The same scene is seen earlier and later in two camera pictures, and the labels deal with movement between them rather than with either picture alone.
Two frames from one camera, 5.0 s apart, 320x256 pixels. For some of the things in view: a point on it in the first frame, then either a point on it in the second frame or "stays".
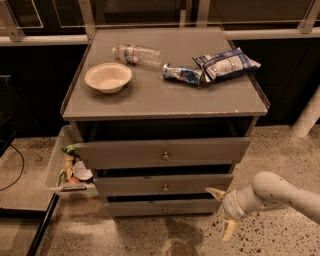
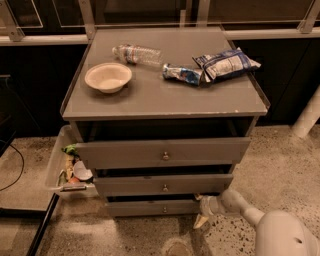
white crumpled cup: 81,172 stays
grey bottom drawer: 163,207 stays
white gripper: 230,204 -> 209,205
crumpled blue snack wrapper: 191,76 stays
